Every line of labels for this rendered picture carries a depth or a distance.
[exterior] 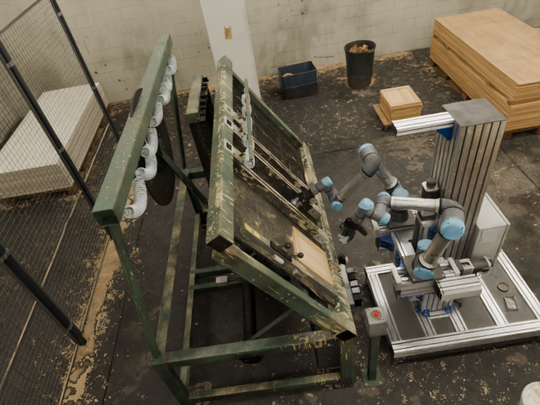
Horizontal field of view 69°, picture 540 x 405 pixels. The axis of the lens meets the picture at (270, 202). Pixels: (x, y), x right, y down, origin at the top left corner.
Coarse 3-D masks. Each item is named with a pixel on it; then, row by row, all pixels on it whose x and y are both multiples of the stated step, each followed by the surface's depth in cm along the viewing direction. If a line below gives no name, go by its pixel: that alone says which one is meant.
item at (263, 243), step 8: (240, 232) 225; (248, 232) 225; (256, 232) 231; (256, 240) 230; (264, 240) 234; (264, 248) 235; (280, 256) 241; (288, 264) 247; (296, 264) 249; (304, 272) 253; (312, 272) 262; (312, 280) 260; (320, 280) 265; (320, 288) 266; (328, 288) 268; (336, 296) 273
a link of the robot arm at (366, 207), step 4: (364, 200) 228; (368, 200) 229; (360, 204) 229; (364, 204) 226; (368, 204) 226; (372, 204) 228; (356, 208) 233; (360, 208) 229; (364, 208) 227; (368, 208) 227; (372, 208) 228; (356, 212) 232; (360, 212) 230; (364, 212) 229; (368, 212) 228; (356, 216) 232; (360, 216) 231; (364, 216) 231; (368, 216) 230
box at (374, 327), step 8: (368, 312) 260; (384, 312) 259; (368, 320) 256; (376, 320) 255; (384, 320) 254; (368, 328) 260; (376, 328) 257; (384, 328) 258; (368, 336) 265; (376, 336) 264
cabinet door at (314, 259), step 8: (296, 232) 282; (296, 240) 275; (304, 240) 286; (296, 248) 268; (304, 248) 279; (312, 248) 290; (320, 248) 302; (296, 256) 264; (304, 256) 271; (312, 256) 282; (320, 256) 294; (304, 264) 265; (312, 264) 274; (320, 264) 286; (328, 264) 297; (320, 272) 277; (328, 272) 289; (328, 280) 281
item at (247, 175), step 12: (252, 144) 249; (240, 156) 254; (240, 168) 258; (252, 180) 265; (264, 192) 273; (276, 192) 280; (276, 204) 281; (288, 204) 287; (288, 216) 290; (300, 216) 291; (312, 228) 300; (324, 240) 310
